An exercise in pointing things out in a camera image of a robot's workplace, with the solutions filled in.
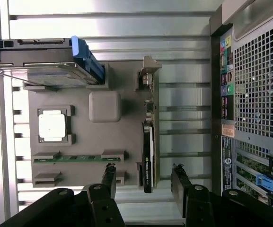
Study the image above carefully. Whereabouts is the green RAM stick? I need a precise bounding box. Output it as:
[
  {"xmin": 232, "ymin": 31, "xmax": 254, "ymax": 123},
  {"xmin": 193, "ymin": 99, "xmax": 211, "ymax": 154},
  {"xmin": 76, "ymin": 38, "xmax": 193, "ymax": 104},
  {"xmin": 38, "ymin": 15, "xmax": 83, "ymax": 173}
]
[{"xmin": 33, "ymin": 155, "xmax": 125, "ymax": 164}]

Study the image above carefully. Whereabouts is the grey parts rack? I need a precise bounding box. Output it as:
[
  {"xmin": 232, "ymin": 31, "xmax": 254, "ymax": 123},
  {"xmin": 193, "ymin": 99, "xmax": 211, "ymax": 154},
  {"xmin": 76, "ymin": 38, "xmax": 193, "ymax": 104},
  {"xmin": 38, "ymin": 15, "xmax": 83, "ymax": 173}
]
[{"xmin": 22, "ymin": 55, "xmax": 163, "ymax": 190}]

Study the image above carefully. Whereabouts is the silver CPU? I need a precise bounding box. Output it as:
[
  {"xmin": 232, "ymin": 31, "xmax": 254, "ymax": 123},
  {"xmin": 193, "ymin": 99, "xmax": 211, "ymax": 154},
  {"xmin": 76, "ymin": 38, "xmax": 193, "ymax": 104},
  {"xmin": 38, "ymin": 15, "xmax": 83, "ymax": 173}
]
[{"xmin": 38, "ymin": 114, "xmax": 65, "ymax": 143}]

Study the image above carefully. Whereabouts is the rear port block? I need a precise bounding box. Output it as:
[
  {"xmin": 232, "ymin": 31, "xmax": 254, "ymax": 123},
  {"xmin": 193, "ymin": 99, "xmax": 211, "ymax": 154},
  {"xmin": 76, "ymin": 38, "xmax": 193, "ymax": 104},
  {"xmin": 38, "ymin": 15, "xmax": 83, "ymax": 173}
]
[{"xmin": 220, "ymin": 35, "xmax": 236, "ymax": 122}]

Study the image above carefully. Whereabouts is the black open PC case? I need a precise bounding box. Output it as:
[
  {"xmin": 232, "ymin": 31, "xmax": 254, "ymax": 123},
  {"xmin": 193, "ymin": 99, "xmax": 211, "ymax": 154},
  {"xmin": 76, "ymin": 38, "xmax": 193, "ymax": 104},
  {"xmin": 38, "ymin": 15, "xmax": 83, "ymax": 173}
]
[{"xmin": 209, "ymin": 0, "xmax": 273, "ymax": 227}]

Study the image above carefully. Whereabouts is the hard disk blue bracket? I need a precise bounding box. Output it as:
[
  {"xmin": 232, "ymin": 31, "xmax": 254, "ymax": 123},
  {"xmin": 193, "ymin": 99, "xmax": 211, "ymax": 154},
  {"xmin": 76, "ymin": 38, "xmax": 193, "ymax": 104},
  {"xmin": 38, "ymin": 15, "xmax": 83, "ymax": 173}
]
[{"xmin": 0, "ymin": 35, "xmax": 104, "ymax": 87}]

